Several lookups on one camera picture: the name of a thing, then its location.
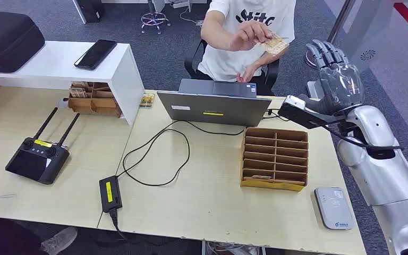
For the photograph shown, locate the person's right hand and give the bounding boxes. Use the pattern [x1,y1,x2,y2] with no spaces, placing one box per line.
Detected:
[230,20,273,53]

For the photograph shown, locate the person's left hand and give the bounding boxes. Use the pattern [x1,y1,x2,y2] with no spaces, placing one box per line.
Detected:
[235,63,259,83]

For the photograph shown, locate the large cardboard slot organizer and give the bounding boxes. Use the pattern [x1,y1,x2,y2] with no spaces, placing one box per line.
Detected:
[240,127,309,192]

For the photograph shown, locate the person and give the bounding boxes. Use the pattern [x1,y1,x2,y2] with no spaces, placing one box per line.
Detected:
[197,0,297,96]

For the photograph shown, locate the small printed card pack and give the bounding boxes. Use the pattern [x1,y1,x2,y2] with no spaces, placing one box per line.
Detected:
[139,92,156,109]

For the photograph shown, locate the white card reader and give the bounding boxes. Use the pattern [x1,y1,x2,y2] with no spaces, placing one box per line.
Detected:
[313,187,354,231]

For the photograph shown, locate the person's foot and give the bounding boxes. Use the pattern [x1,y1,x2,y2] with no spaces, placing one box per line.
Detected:
[40,227,79,255]

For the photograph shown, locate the person's leg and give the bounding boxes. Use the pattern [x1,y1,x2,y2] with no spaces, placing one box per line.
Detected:
[0,218,43,255]

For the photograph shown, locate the grey laptop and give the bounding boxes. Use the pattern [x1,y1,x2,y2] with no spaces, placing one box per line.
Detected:
[156,79,273,128]

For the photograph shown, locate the black office chair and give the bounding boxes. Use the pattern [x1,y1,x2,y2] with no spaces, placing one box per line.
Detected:
[184,38,281,96]

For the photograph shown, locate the chrome stool base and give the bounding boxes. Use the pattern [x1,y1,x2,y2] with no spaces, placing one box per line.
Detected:
[140,0,172,35]

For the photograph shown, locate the grey kiosk stand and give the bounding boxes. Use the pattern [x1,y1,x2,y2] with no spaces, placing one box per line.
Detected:
[307,0,398,100]

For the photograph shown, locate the small cardboard compartment box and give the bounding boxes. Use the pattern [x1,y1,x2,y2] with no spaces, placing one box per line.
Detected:
[67,81,123,118]

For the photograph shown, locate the black smartphone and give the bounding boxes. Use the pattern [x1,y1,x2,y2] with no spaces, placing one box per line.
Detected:
[73,39,118,70]

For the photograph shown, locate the black computer tower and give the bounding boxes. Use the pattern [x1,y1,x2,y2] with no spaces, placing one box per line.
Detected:
[72,0,105,24]

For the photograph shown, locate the stack of printed cards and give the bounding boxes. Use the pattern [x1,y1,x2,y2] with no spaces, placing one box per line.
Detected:
[69,81,89,98]

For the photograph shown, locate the black laptop power adapter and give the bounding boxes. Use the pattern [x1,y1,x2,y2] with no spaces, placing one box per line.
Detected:
[99,175,123,214]

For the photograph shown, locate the white desk shelf riser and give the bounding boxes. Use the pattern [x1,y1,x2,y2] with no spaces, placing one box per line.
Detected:
[0,40,146,125]

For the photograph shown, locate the black remote controller with antennas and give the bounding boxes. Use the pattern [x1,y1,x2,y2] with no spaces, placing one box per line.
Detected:
[5,107,81,185]

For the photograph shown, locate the black carrying case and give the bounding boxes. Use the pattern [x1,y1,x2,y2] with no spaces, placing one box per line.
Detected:
[0,9,46,78]

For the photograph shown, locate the black external drive cable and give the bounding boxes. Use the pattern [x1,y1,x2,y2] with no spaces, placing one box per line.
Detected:
[262,108,291,122]

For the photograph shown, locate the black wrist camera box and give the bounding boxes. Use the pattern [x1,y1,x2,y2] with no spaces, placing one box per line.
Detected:
[278,95,345,130]

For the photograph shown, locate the white floor cable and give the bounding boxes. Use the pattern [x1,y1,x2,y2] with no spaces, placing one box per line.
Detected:
[179,7,205,27]

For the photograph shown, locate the chrome stanchion post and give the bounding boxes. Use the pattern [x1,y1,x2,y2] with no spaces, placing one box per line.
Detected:
[304,0,356,70]

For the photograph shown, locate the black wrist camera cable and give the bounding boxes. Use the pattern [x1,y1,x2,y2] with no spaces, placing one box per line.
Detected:
[316,120,405,152]

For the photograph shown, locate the black laptop power cable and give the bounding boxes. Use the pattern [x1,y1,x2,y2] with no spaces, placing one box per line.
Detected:
[116,120,246,187]

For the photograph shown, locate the white cable bundle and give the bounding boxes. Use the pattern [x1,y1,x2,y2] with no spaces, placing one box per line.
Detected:
[202,241,266,255]

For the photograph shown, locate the black mains cable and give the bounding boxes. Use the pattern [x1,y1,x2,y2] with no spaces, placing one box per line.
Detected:
[109,208,129,242]

